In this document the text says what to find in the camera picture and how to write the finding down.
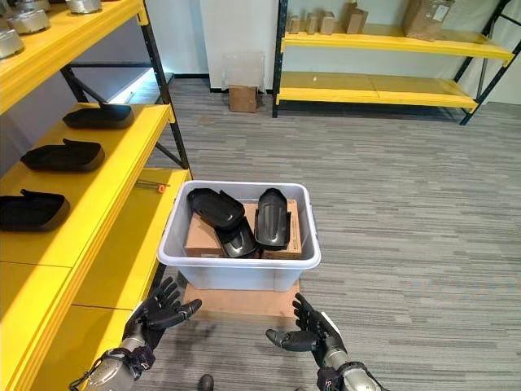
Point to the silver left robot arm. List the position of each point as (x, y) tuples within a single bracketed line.
[(116, 364)]

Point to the grey plastic box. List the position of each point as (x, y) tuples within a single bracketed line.
[(240, 240)]

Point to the dark robot foot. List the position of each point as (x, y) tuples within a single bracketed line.
[(206, 383)]

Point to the black sole-shaped part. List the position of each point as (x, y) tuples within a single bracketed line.
[(238, 242), (215, 209), (270, 224), (32, 209), (63, 156), (99, 116)]

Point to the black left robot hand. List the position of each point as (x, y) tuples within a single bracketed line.
[(160, 311)]

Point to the large brown paper package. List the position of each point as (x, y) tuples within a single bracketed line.
[(425, 18)]

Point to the small brown cardboard box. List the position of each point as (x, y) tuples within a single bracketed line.
[(327, 22), (357, 20), (312, 23), (293, 24), (243, 98)]

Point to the yellow shelf rack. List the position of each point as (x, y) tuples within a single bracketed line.
[(386, 65), (81, 195)]

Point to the clear plastic sheet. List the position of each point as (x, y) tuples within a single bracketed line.
[(243, 69)]

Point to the flat brown cardboard base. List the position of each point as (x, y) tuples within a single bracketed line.
[(240, 301)]

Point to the silver metal part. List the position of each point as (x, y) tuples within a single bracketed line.
[(83, 5), (8, 42), (28, 4), (29, 20)]

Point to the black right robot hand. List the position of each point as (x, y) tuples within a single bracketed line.
[(311, 330)]

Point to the orange-tipped metal tool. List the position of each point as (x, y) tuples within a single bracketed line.
[(152, 186)]

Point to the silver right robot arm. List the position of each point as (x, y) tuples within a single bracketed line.
[(346, 372)]

